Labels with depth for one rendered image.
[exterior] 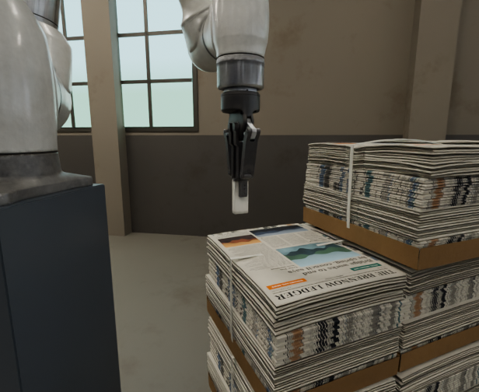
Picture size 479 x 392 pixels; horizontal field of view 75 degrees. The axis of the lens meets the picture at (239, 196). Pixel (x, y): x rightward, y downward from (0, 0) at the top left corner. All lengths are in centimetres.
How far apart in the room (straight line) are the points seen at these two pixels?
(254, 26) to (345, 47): 274
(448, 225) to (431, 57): 266
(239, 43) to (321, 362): 57
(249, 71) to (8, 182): 40
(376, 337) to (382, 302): 7
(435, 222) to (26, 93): 69
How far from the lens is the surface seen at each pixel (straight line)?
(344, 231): 79
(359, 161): 77
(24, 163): 49
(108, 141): 362
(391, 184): 69
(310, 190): 89
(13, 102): 49
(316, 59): 328
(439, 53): 331
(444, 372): 92
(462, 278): 84
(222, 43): 61
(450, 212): 71
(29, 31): 53
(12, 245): 45
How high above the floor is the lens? 108
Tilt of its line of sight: 11 degrees down
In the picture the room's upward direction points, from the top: straight up
